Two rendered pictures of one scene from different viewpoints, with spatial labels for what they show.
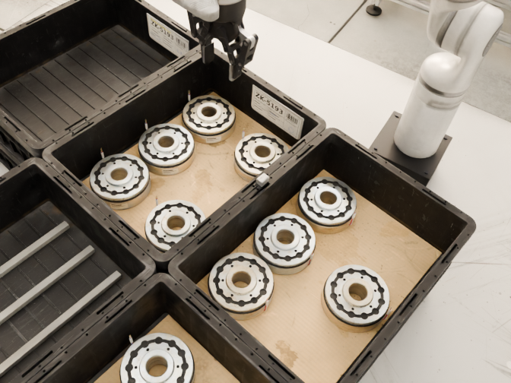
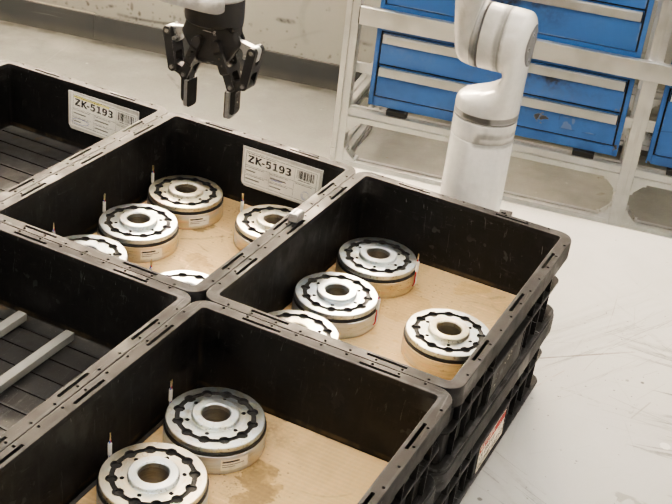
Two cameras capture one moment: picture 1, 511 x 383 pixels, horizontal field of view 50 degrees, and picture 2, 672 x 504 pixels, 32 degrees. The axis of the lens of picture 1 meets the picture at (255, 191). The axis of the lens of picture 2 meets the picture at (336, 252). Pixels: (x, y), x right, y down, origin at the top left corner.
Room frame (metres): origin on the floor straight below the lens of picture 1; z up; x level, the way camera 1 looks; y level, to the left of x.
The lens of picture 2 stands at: (-0.69, 0.24, 1.59)
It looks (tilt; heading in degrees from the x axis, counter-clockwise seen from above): 29 degrees down; 346
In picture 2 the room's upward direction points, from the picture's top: 7 degrees clockwise
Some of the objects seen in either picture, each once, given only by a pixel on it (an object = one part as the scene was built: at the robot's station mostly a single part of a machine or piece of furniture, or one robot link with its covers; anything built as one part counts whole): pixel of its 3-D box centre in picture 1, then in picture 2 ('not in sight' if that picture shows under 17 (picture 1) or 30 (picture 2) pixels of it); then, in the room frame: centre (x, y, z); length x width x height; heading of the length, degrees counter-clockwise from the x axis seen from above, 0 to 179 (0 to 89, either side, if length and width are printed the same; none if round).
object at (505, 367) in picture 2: (322, 264); (395, 309); (0.44, -0.12, 0.87); 0.40 x 0.30 x 0.11; 143
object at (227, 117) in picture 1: (208, 114); (185, 193); (0.75, 0.11, 0.86); 0.10 x 0.10 x 0.01
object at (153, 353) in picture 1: (157, 366); (215, 414); (0.25, 0.11, 0.86); 0.05 x 0.05 x 0.01
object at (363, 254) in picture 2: (328, 198); (378, 254); (0.57, -0.13, 0.86); 0.05 x 0.05 x 0.01
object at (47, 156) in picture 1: (190, 142); (183, 197); (0.62, 0.12, 0.92); 0.40 x 0.30 x 0.02; 143
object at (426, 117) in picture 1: (429, 112); (476, 167); (0.79, -0.32, 0.89); 0.09 x 0.09 x 0.17; 62
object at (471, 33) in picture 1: (458, 47); (495, 65); (0.79, -0.32, 1.05); 0.09 x 0.09 x 0.17; 57
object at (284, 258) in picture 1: (284, 238); (336, 295); (0.48, -0.06, 0.86); 0.10 x 0.10 x 0.01
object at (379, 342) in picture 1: (328, 248); (401, 272); (0.44, -0.12, 0.92); 0.40 x 0.30 x 0.02; 143
